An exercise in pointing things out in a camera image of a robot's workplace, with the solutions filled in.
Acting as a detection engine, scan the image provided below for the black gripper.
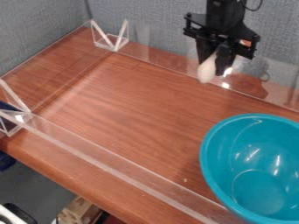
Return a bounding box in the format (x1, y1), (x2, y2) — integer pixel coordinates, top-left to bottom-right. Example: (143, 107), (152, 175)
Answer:
(183, 0), (260, 76)

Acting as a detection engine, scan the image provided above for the white toy mushroom red cap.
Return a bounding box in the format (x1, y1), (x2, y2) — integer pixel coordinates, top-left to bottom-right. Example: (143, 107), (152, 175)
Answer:
(197, 41), (238, 83)

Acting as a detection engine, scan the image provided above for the blue plastic bowl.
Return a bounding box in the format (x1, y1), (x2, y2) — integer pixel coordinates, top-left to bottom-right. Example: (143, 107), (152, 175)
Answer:
(199, 114), (299, 224)

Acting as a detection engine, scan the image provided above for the clear acrylic back barrier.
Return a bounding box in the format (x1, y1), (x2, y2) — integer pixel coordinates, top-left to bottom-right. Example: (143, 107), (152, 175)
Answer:
(119, 30), (299, 113)

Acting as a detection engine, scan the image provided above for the clear acrylic barrier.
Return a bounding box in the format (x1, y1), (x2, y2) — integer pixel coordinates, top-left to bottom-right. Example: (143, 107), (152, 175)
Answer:
(119, 30), (299, 113)
(0, 113), (247, 224)

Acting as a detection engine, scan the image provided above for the clear acrylic front barrier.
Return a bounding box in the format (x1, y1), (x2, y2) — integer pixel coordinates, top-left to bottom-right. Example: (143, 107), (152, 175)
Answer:
(0, 113), (247, 224)

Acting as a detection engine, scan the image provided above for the dark blue object left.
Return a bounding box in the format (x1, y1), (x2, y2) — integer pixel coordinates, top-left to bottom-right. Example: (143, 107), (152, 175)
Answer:
(0, 101), (17, 172)

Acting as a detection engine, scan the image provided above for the wooden block under table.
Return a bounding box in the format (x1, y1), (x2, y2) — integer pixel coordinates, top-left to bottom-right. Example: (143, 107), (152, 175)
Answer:
(59, 197), (103, 224)

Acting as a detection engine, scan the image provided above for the black white object below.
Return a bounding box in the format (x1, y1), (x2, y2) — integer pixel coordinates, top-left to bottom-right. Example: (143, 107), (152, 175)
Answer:
(0, 203), (37, 224)

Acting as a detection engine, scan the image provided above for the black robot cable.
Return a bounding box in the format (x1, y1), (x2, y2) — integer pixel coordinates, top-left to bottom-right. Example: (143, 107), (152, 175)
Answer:
(240, 0), (266, 12)

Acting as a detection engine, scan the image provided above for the clear acrylic corner bracket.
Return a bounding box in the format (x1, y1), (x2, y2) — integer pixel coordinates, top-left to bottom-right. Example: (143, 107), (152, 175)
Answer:
(89, 19), (129, 52)

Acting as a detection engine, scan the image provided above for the clear acrylic left bracket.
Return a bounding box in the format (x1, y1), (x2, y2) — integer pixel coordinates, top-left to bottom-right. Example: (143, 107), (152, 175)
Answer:
(0, 78), (32, 137)

